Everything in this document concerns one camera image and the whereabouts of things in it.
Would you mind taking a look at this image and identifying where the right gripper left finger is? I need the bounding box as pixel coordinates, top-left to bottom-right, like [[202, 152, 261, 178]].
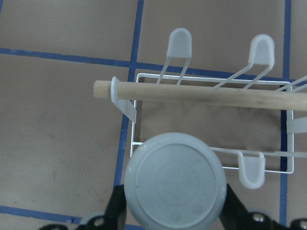
[[79, 184, 126, 230]]

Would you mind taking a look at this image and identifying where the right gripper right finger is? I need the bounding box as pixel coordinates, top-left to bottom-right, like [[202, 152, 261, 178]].
[[219, 184, 288, 230]]

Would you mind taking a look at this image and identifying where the grey plastic cup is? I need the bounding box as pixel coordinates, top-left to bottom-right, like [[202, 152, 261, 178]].
[[124, 133, 227, 230]]

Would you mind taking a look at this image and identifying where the white wire cup rack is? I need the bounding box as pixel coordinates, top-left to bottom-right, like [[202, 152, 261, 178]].
[[93, 27, 307, 190]]

